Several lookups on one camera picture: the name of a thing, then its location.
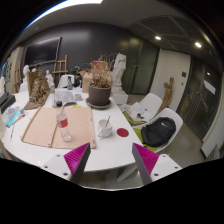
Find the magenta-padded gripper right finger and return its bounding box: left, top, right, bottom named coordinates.
left=131, top=142, right=183, bottom=186

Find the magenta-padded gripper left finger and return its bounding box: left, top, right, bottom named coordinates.
left=41, top=142, right=92, bottom=186

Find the clear red-labelled water bottle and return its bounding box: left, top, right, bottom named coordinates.
left=54, top=100, right=73, bottom=143

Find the green seat cushion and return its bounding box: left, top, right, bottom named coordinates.
left=132, top=126, right=159, bottom=153

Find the black backpack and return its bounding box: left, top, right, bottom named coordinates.
left=140, top=116, right=177, bottom=148

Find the flat round red coaster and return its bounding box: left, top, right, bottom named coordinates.
left=116, top=127, right=130, bottom=138

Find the white ceramic mug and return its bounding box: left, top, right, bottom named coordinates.
left=96, top=118, right=114, bottom=139

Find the pile of papers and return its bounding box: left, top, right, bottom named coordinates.
left=124, top=101, right=153, bottom=124

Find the white shell chair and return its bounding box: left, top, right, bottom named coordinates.
left=57, top=73, right=76, bottom=90
left=132, top=107, right=184, bottom=154
left=122, top=92, right=163, bottom=128

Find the grey plant saucer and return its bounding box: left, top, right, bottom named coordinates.
left=85, top=97, right=113, bottom=110

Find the small white tape roll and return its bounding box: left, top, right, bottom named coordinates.
left=73, top=92, right=84, bottom=102

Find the printed newspaper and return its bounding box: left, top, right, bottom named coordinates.
left=51, top=89, right=78, bottom=108

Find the dried plant in brown pot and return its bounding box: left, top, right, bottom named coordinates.
left=87, top=53, right=114, bottom=107

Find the tall wooden figure sculpture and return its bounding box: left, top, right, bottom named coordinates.
left=162, top=76, right=175, bottom=109

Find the grey spray bottle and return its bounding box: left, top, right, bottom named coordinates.
left=66, top=75, right=74, bottom=91

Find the colourful plastic-wrapped pack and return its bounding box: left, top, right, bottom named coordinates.
left=2, top=105, right=26, bottom=128

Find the small white plaster figure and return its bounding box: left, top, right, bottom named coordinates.
left=45, top=69, right=54, bottom=87

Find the black flat case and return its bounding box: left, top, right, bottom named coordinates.
left=0, top=92, right=17, bottom=114

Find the wooden easel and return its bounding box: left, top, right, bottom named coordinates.
left=51, top=54, right=69, bottom=83

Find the white plaster torso statue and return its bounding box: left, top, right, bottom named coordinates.
left=111, top=52, right=128, bottom=94

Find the white plaster bust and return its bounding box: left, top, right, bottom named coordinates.
left=21, top=64, right=31, bottom=84

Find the white cabinet with pictures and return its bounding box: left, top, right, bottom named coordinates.
left=4, top=46, right=25, bottom=94

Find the dark wall screen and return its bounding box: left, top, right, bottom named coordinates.
left=23, top=36, right=62, bottom=68

